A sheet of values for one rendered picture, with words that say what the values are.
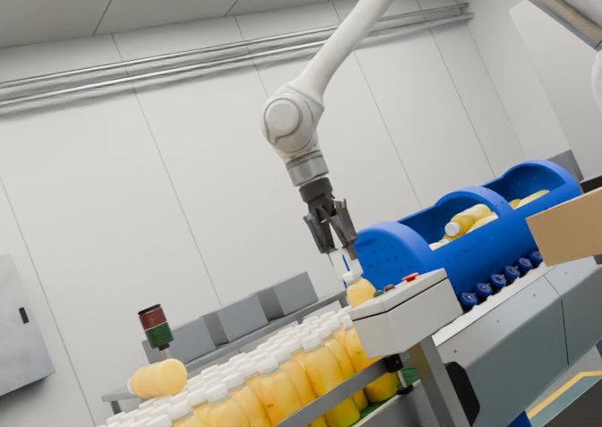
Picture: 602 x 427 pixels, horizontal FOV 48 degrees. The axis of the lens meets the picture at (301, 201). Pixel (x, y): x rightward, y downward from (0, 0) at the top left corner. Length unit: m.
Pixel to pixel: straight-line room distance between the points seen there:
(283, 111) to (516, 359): 0.95
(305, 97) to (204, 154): 4.08
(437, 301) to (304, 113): 0.45
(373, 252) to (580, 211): 0.52
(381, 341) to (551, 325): 0.85
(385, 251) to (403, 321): 0.45
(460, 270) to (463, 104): 5.69
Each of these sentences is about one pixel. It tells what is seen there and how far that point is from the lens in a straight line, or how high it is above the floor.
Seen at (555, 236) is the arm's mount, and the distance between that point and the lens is 1.55.
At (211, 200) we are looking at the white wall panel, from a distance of 5.32.
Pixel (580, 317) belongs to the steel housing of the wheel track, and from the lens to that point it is 2.21.
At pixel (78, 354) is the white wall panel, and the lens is 4.80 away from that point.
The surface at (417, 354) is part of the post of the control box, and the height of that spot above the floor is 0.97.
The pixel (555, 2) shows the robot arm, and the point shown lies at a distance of 1.44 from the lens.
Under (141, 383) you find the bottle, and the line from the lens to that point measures 1.43.
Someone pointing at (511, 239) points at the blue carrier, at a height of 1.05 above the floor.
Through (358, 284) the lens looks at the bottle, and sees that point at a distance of 1.52.
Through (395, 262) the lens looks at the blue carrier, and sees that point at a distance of 1.69.
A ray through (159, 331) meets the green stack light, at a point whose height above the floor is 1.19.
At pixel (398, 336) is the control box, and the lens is 1.25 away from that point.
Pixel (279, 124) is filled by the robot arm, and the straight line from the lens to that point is 1.33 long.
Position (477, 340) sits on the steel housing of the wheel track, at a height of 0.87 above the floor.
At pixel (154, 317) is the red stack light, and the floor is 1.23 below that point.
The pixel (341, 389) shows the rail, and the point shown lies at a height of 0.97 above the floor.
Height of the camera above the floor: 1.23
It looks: 4 degrees up
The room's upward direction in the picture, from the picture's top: 23 degrees counter-clockwise
